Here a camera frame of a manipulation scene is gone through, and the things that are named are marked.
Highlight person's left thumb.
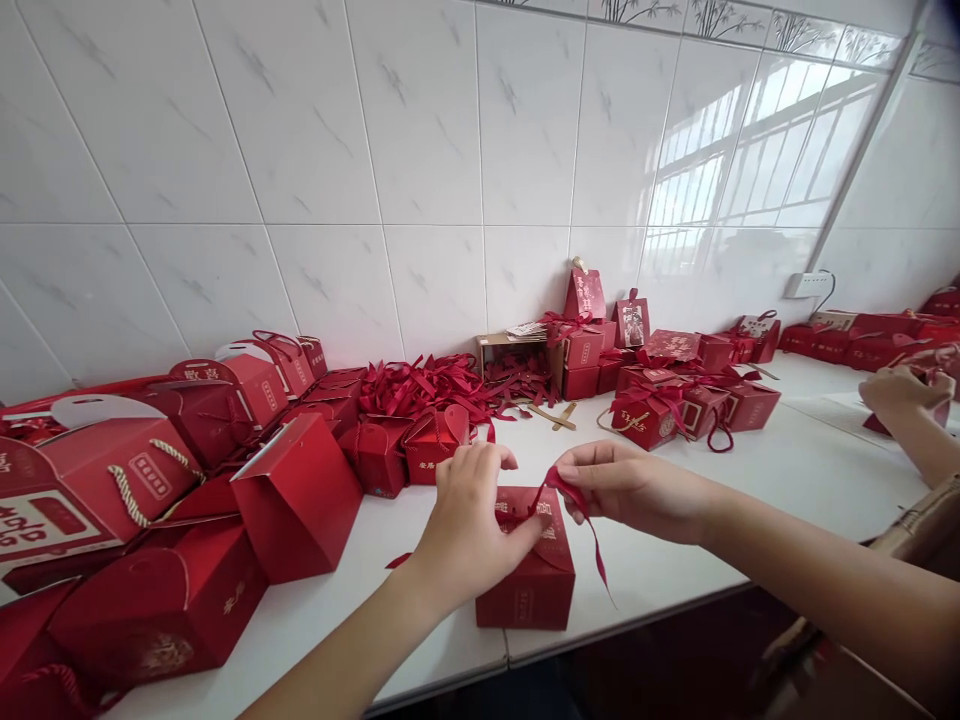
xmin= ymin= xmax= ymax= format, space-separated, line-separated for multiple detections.
xmin=491 ymin=513 xmax=546 ymax=562

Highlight red box with window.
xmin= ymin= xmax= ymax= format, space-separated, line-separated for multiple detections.
xmin=678 ymin=382 xmax=735 ymax=454

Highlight person's right hand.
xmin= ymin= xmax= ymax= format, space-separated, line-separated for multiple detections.
xmin=557 ymin=438 xmax=715 ymax=549

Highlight large brown cardboard carton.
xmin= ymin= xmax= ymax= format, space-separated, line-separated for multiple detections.
xmin=860 ymin=473 xmax=960 ymax=584

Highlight flat red box gold print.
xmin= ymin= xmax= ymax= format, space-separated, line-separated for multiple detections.
xmin=645 ymin=327 xmax=703 ymax=362

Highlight person's left fingers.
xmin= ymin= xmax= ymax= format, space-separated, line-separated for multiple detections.
xmin=434 ymin=444 xmax=481 ymax=490

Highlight red bag white panel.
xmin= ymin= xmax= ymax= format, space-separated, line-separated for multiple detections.
xmin=737 ymin=309 xmax=783 ymax=366

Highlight small red box gold lettering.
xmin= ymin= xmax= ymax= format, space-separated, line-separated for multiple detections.
xmin=401 ymin=404 xmax=475 ymax=488

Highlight pile of red ribbons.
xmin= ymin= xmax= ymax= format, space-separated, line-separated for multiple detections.
xmin=357 ymin=352 xmax=565 ymax=426

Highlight red box ribbon on top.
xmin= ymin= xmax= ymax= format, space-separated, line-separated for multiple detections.
xmin=722 ymin=377 xmax=783 ymax=434

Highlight person's left hand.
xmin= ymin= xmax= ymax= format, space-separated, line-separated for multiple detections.
xmin=409 ymin=442 xmax=546 ymax=613

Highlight brown cardboard box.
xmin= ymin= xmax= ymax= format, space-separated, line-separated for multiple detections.
xmin=475 ymin=331 xmax=565 ymax=378

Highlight beige paper strips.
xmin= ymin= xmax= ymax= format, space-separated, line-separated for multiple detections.
xmin=527 ymin=400 xmax=580 ymax=433

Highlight red bag portrait print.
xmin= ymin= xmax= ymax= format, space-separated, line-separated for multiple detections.
xmin=612 ymin=287 xmax=651 ymax=351

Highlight red box gold floral print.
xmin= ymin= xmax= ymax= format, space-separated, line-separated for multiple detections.
xmin=47 ymin=515 xmax=270 ymax=688

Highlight person's left index finger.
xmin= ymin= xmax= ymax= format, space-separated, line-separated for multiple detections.
xmin=472 ymin=443 xmax=520 ymax=489

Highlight person's right index finger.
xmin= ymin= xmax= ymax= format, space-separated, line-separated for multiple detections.
xmin=558 ymin=440 xmax=646 ymax=485

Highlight tall red paper bag box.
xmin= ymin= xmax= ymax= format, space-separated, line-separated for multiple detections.
xmin=229 ymin=411 xmax=366 ymax=587

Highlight red box with ribbon bow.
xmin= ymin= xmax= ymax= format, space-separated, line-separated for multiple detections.
xmin=541 ymin=311 xmax=619 ymax=370

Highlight red box ribbon handle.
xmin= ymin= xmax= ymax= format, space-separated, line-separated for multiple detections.
xmin=215 ymin=329 xmax=330 ymax=400

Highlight small red gift box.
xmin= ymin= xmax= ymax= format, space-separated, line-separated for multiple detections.
xmin=474 ymin=485 xmax=577 ymax=631

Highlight small red box blue mark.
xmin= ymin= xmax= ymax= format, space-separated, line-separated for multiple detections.
xmin=336 ymin=416 xmax=411 ymax=499

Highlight red box gold lettering bow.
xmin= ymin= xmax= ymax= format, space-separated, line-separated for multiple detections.
xmin=597 ymin=377 xmax=688 ymax=453

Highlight person's right thumb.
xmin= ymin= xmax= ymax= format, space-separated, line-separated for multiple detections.
xmin=563 ymin=483 xmax=606 ymax=526

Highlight red box rounded flap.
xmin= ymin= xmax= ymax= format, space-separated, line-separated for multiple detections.
xmin=166 ymin=357 xmax=291 ymax=445

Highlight stack of flat red boxes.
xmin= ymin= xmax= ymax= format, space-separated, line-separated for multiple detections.
xmin=296 ymin=365 xmax=369 ymax=438

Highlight plain small red box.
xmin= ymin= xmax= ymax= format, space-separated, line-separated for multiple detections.
xmin=560 ymin=364 xmax=601 ymax=403

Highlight thin red ribbon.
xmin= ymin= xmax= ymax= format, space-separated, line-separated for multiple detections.
xmin=523 ymin=464 xmax=621 ymax=610

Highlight tall red bag gold ring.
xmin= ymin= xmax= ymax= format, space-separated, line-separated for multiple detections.
xmin=561 ymin=256 xmax=608 ymax=323

